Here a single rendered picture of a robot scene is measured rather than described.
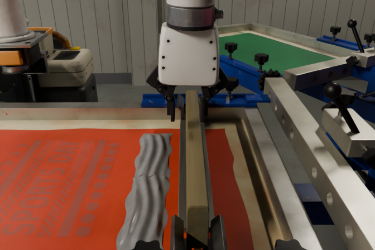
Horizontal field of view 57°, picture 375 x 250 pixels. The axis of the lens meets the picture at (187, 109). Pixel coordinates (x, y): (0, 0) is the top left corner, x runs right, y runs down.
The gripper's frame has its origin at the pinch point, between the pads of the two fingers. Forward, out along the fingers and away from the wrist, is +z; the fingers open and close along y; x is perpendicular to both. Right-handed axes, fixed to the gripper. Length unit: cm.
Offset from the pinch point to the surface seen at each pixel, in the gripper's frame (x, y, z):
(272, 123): -204, -77, 113
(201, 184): 16.2, -2.0, 3.9
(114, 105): -26.4, 19.0, 12.4
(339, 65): -45, -47, 6
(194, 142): 4.4, -1.3, 4.2
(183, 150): -3.3, 0.6, 10.9
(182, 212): 14.7, 0.5, 10.5
